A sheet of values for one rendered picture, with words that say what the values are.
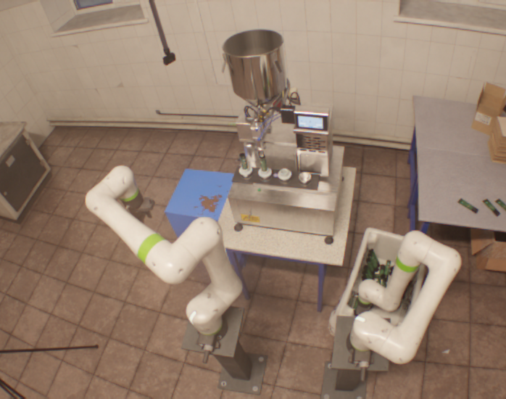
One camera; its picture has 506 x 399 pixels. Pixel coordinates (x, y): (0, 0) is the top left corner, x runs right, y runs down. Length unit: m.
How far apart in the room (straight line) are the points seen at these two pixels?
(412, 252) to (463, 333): 1.43
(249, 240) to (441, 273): 1.16
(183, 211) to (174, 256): 1.42
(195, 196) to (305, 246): 0.94
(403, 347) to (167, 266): 0.93
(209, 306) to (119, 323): 1.61
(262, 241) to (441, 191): 1.20
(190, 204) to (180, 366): 1.17
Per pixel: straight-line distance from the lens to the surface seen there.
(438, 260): 1.62
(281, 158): 2.25
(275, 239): 2.23
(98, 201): 1.48
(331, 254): 2.16
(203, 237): 1.30
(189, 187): 2.81
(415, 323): 1.56
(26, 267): 3.99
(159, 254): 1.29
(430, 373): 2.79
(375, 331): 1.53
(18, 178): 4.28
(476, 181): 2.72
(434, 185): 2.58
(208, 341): 1.76
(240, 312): 1.85
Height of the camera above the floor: 2.60
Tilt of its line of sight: 49 degrees down
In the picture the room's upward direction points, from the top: 14 degrees counter-clockwise
